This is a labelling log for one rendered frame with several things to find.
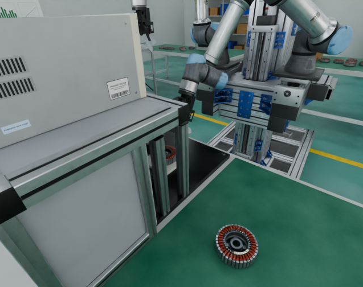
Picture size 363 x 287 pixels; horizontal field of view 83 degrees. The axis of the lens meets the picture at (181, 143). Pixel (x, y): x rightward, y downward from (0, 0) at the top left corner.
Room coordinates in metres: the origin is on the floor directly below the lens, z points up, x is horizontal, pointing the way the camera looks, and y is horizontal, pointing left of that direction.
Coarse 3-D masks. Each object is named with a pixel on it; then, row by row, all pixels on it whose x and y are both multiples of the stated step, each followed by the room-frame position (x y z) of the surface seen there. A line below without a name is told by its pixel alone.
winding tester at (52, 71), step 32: (0, 32) 0.37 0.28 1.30; (32, 32) 0.41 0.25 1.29; (64, 32) 0.45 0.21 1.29; (96, 32) 0.50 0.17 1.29; (128, 32) 0.56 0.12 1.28; (0, 64) 0.36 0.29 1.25; (32, 64) 0.39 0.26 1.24; (64, 64) 0.44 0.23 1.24; (96, 64) 0.49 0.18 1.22; (128, 64) 0.55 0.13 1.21; (0, 96) 0.35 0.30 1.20; (32, 96) 0.38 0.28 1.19; (64, 96) 0.42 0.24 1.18; (96, 96) 0.47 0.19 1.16; (128, 96) 0.54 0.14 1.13; (0, 128) 0.33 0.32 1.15; (32, 128) 0.36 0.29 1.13
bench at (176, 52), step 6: (156, 48) 4.60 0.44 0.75; (186, 48) 4.45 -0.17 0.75; (162, 54) 4.18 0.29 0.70; (168, 54) 4.08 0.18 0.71; (174, 54) 3.98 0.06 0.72; (180, 54) 3.89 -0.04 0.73; (186, 54) 3.80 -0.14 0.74; (234, 54) 3.60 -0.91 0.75; (240, 54) 3.58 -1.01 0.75; (234, 60) 3.35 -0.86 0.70; (168, 66) 5.29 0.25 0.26; (156, 72) 4.98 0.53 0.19; (168, 72) 5.28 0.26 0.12; (150, 78) 4.51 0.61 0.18; (156, 78) 4.43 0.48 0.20; (174, 84) 4.06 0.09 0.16
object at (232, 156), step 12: (264, 168) 0.69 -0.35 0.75; (180, 204) 0.50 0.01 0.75; (360, 204) 0.47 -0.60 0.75; (168, 216) 0.45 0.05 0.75; (0, 252) 0.35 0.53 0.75; (0, 264) 0.31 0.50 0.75; (12, 264) 0.31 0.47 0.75; (0, 276) 0.28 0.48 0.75; (12, 276) 0.28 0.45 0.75; (24, 276) 0.28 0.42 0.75
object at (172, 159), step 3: (165, 147) 0.77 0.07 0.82; (168, 147) 0.77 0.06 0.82; (171, 147) 0.76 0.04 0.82; (165, 150) 0.76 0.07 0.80; (168, 150) 0.76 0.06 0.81; (171, 150) 0.75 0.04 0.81; (174, 150) 0.74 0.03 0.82; (165, 153) 0.74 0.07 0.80; (168, 153) 0.76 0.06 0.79; (171, 153) 0.72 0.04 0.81; (174, 153) 0.72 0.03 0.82; (168, 156) 0.70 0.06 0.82; (171, 156) 0.70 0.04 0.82; (174, 156) 0.70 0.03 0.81; (168, 159) 0.68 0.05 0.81; (171, 159) 0.69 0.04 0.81; (174, 159) 0.70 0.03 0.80; (168, 162) 0.68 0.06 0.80; (171, 162) 0.69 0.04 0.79
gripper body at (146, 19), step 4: (132, 8) 1.18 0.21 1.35; (136, 8) 1.16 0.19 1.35; (140, 8) 1.16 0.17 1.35; (144, 8) 1.18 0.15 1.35; (148, 8) 1.22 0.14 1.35; (140, 12) 1.18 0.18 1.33; (144, 12) 1.21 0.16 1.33; (148, 12) 1.22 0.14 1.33; (144, 16) 1.21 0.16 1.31; (148, 16) 1.22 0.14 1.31; (140, 20) 1.18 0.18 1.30; (144, 20) 1.20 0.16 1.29; (148, 20) 1.22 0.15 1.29; (140, 24) 1.16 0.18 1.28; (144, 24) 1.17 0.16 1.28; (148, 24) 1.19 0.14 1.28; (152, 24) 1.21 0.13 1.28; (140, 28) 1.16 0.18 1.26; (148, 28) 1.20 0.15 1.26; (140, 32) 1.16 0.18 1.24; (152, 32) 1.21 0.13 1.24
